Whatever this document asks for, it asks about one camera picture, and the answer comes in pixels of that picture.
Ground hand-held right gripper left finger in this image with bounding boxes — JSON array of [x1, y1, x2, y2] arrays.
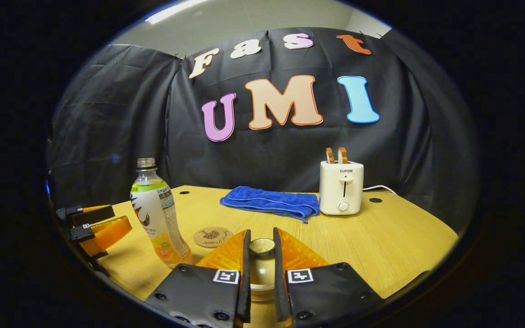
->
[[145, 229, 252, 328]]

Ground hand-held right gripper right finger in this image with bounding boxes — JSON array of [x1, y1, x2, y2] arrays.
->
[[273, 227, 384, 328]]

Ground clear labelled water bottle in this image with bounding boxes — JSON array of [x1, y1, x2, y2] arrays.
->
[[130, 158, 192, 268]]

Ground round brown coaster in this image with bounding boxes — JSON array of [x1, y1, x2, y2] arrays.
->
[[193, 226, 234, 249]]

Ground beige teacup lid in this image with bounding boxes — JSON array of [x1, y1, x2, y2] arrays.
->
[[249, 238, 276, 285]]

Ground black backdrop cloth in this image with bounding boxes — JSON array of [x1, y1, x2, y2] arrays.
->
[[47, 26, 479, 235]]

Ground blue towel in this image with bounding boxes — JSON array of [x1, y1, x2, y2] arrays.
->
[[220, 186, 320, 223]]

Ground white toaster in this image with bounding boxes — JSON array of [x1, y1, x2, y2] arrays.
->
[[319, 160, 364, 216]]

